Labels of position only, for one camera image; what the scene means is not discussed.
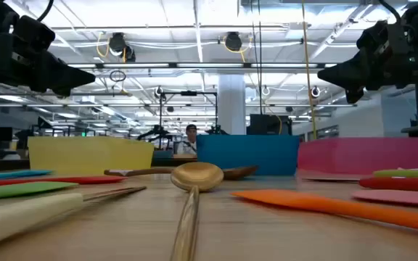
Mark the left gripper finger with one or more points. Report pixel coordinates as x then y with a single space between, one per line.
58 90
67 72

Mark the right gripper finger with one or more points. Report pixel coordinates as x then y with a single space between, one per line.
347 70
355 95

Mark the red silicone spatula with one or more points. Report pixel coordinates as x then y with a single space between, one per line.
67 180

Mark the yellow-green spoon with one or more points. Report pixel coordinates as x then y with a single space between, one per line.
408 173

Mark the blue silicone spatula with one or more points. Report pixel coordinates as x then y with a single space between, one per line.
9 174

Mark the red silicone spoon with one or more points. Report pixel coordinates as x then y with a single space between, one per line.
405 184

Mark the green silicone spatula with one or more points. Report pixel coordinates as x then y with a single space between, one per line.
20 189

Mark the wide orange silicone spatula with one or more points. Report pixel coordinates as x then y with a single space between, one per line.
303 203

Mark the brown wooden spoon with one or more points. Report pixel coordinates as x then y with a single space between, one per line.
241 172

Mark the gold metal spoon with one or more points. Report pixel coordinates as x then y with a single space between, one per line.
196 175

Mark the black background robot arm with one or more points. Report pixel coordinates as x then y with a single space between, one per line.
154 131
216 130

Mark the pink plastic bin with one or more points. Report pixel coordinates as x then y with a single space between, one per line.
361 156

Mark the long ceiling light strip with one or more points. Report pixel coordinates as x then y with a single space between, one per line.
136 65

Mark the yellow plastic bin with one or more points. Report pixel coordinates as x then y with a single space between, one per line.
85 156

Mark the black background cabinet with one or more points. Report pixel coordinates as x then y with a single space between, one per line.
267 125

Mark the pink silicone spatula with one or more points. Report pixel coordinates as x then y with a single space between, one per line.
405 197

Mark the white concrete column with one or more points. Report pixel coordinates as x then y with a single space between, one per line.
231 105

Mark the blue plastic bin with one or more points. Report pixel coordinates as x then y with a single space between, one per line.
249 152

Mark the person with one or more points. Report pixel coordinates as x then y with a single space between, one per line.
189 143

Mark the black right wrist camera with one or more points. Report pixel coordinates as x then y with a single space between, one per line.
376 36

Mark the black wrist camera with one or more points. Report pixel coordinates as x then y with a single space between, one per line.
35 34
376 36

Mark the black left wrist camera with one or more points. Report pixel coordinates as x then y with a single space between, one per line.
35 34

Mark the black background rig frame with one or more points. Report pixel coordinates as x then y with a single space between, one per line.
188 93

